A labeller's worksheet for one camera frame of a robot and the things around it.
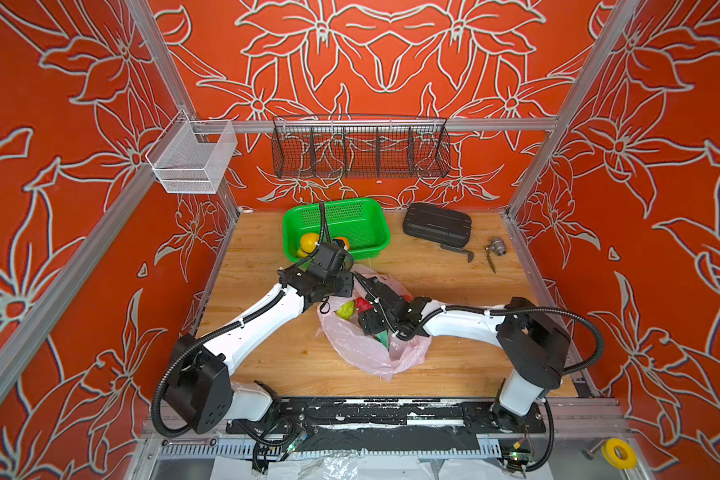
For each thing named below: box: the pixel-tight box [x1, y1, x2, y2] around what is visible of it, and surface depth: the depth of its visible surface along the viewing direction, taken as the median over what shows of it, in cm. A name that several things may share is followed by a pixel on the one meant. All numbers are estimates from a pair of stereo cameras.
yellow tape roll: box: [601, 438, 637, 470], surface depth 68 cm
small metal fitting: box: [486, 237, 507, 256], surface depth 108 cm
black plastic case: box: [403, 203, 472, 247], surface depth 109 cm
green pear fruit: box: [336, 300, 355, 320], surface depth 89 cm
